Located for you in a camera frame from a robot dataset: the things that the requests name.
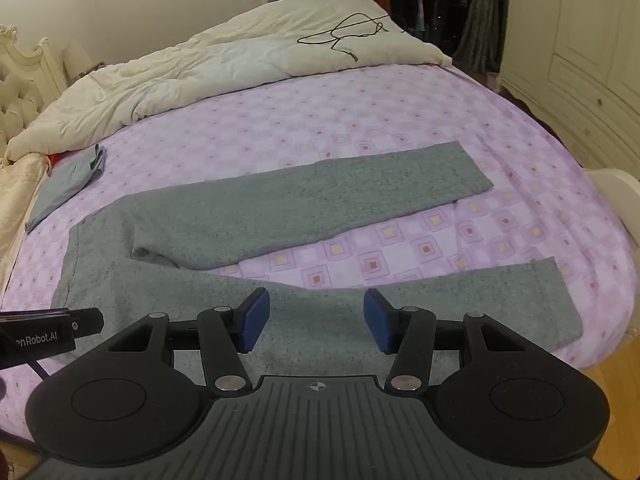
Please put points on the red cloth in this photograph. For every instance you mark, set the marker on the red cloth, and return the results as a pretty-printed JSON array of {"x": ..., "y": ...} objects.
[{"x": 54, "y": 159}]

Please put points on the white wardrobe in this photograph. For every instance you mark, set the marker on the white wardrobe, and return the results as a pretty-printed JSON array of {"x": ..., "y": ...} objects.
[{"x": 590, "y": 35}]

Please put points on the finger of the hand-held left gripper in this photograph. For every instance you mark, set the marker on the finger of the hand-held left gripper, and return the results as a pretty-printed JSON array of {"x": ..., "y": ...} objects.
[{"x": 87, "y": 321}]

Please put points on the white lamp shade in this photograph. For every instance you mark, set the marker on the white lamp shade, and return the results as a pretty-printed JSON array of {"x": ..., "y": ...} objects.
[{"x": 77, "y": 60}]

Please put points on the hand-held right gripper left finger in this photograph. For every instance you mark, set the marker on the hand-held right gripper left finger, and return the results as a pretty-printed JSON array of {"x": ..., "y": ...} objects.
[{"x": 254, "y": 321}]

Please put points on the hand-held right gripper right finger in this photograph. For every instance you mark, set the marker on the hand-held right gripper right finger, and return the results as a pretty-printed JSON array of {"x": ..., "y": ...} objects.
[{"x": 379, "y": 321}]

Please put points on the cream duvet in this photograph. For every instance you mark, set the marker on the cream duvet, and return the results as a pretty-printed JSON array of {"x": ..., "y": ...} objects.
[{"x": 200, "y": 70}]

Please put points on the blue-grey cloth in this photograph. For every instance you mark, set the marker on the blue-grey cloth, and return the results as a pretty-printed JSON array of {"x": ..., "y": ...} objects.
[{"x": 65, "y": 180}]

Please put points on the cream tufted headboard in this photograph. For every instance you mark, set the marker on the cream tufted headboard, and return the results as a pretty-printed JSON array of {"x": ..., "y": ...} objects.
[{"x": 20, "y": 90}]

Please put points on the grey speckled pants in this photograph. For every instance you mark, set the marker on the grey speckled pants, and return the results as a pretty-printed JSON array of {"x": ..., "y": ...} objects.
[{"x": 250, "y": 220}]

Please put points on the purple patterned bed sheet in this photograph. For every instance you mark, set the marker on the purple patterned bed sheet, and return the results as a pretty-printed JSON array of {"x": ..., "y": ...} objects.
[{"x": 350, "y": 110}]

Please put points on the golden cream pillow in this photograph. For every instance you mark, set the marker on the golden cream pillow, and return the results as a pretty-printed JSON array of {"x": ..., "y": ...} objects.
[{"x": 17, "y": 195}]

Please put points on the white bed footboard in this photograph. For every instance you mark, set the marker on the white bed footboard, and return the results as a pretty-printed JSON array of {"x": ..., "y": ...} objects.
[{"x": 620, "y": 187}]

